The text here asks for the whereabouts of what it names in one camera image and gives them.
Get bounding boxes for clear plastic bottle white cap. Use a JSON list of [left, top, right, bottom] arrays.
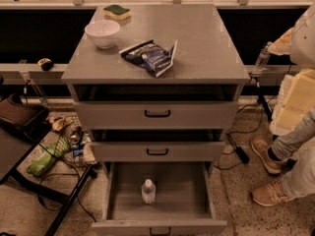
[[141, 179, 156, 205]]

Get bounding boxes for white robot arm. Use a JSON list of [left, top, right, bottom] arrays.
[[268, 3, 315, 136]]

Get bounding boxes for grey drawer cabinet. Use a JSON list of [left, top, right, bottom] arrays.
[[60, 3, 251, 164]]

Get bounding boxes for grey top drawer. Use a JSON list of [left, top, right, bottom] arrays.
[[74, 85, 238, 130]]

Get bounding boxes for grey drawer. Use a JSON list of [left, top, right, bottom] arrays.
[[74, 85, 238, 130], [92, 162, 227, 236], [91, 130, 224, 162]]

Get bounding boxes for grey middle drawer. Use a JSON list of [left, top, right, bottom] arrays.
[[91, 130, 224, 162]]

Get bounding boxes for grey bottom drawer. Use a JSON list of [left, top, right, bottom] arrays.
[[92, 162, 227, 236]]

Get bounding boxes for clear bottle on ledge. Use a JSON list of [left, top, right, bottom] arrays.
[[254, 41, 272, 73]]

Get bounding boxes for blue chip bag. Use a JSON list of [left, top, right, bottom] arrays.
[[119, 39, 177, 78]]

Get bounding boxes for white ceramic bowl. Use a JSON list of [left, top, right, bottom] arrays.
[[85, 20, 120, 49]]

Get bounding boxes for black tripod stand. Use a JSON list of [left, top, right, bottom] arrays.
[[250, 72, 273, 122]]

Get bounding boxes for green snack bag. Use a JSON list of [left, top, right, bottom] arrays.
[[27, 138, 71, 177]]

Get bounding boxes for yellow green sponge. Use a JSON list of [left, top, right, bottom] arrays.
[[103, 5, 131, 21]]

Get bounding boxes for tan left shoe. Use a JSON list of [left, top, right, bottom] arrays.
[[250, 136, 284, 175]]

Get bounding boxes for tan shoe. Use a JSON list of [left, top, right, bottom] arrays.
[[251, 180, 292, 207], [250, 136, 284, 175]]

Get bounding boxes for dark chair seat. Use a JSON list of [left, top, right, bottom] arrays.
[[0, 94, 49, 141]]

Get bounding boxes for tan right shoe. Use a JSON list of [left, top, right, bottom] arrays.
[[251, 180, 292, 207]]

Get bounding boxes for person leg light trousers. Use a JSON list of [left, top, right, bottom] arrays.
[[271, 108, 315, 201]]

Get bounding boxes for wire basket with items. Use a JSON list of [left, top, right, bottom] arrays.
[[48, 115, 97, 168]]

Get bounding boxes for black power adapter cable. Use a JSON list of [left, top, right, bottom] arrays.
[[214, 98, 274, 171]]

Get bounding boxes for black table frame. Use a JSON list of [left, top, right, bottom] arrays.
[[0, 128, 95, 236]]

